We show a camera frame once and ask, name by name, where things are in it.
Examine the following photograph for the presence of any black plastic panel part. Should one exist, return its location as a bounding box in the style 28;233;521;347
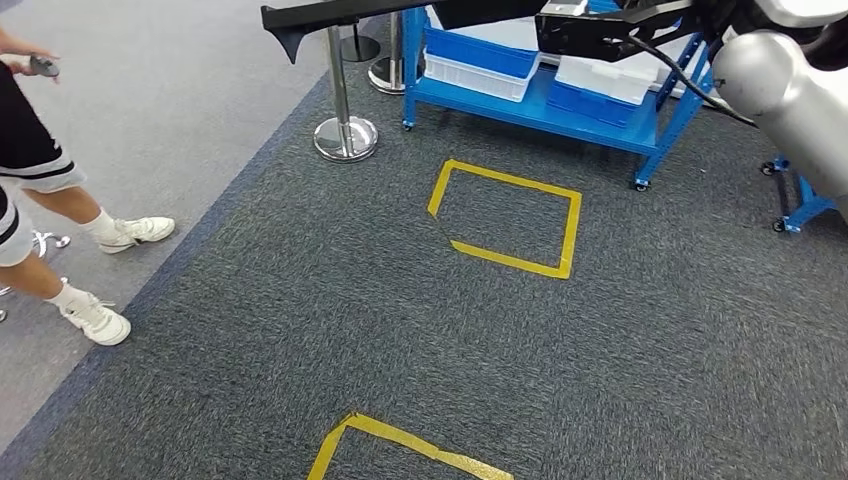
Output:
260;0;552;66

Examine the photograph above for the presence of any blue metal shelf rack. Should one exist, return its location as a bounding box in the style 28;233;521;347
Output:
402;0;717;193
760;154;840;234

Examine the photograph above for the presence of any white plastic crate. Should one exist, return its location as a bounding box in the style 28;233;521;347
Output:
423;52;535;105
555;33;694;107

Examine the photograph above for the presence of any blue plastic crate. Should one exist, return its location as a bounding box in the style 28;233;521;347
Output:
547;79;641;129
423;26;542;80

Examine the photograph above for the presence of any clear white storage bin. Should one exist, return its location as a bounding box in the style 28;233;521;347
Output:
425;5;542;52

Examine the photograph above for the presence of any person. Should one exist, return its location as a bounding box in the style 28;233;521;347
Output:
0;0;177;348

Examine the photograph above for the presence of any small dark handheld device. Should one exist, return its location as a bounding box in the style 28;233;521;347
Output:
29;54;62;80

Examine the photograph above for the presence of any black thin stanchion post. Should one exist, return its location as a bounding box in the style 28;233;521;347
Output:
339;23;382;64

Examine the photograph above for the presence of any black camera cable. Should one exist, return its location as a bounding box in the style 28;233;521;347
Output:
622;34;760;129

